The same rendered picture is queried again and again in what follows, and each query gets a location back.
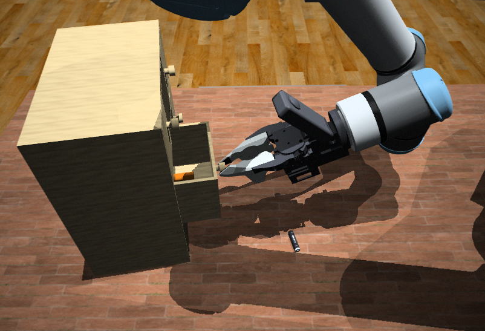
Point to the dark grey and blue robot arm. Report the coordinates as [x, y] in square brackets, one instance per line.
[395, 114]

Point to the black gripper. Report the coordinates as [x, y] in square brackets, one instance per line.
[292, 152]

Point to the beige wooden drawer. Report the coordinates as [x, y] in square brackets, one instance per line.
[167, 125]
[165, 71]
[172, 111]

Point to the orange aa battery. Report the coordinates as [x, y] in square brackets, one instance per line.
[183, 176]

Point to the black battery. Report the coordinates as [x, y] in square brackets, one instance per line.
[294, 241]

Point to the wooden chest of drawers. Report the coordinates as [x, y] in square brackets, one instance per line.
[93, 140]

